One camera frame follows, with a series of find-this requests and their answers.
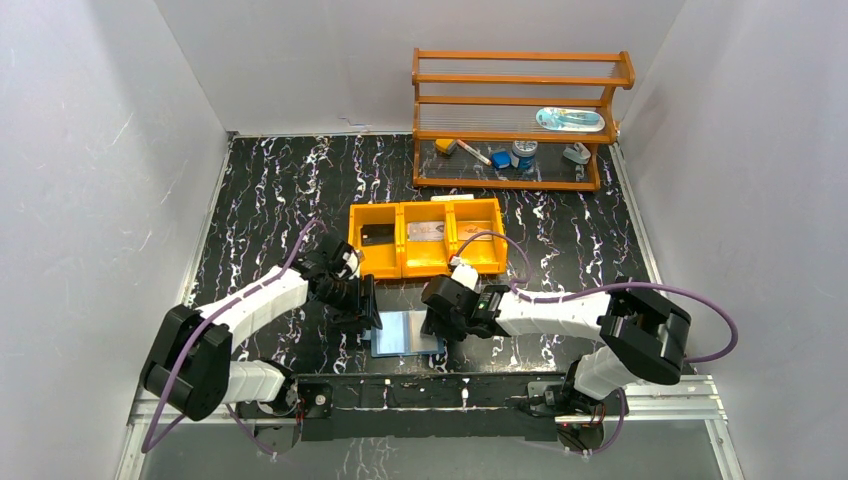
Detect blue card holder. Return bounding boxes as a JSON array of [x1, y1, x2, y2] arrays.
[[363, 310, 446, 358]]

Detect yellow three-compartment bin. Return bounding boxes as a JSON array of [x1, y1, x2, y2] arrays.
[[348, 198, 508, 280]]

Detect orange wooden shelf rack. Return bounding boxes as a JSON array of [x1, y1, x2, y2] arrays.
[[411, 48, 636, 192]]

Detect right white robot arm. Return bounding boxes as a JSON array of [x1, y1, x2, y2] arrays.
[[421, 265, 691, 414]]

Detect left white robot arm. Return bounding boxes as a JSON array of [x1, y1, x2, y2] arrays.
[[140, 233, 382, 420]]

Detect black credit card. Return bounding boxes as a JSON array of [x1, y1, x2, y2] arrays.
[[360, 224, 395, 247]]

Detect silver credit card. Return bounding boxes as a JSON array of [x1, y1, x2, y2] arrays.
[[407, 221, 446, 242]]

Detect white rectangular box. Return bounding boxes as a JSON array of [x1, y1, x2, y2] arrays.
[[430, 194, 475, 202]]

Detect white marker pen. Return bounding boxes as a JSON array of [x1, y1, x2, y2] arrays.
[[456, 139, 492, 166]]

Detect blue small box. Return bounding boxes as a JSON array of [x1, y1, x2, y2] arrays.
[[490, 150, 512, 170]]

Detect yellow sponge block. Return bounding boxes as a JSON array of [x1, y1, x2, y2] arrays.
[[434, 139, 458, 157]]

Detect grey tape dispenser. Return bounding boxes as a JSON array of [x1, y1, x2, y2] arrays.
[[563, 142, 592, 165]]

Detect blue blister pack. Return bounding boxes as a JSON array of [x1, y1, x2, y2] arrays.
[[535, 107, 606, 133]]

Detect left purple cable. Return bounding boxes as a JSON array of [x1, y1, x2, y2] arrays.
[[140, 219, 329, 458]]

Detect purple cable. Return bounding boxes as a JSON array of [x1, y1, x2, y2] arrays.
[[140, 219, 329, 458], [450, 230, 740, 458]]

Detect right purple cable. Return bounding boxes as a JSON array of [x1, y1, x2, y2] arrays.
[[450, 230, 740, 458]]

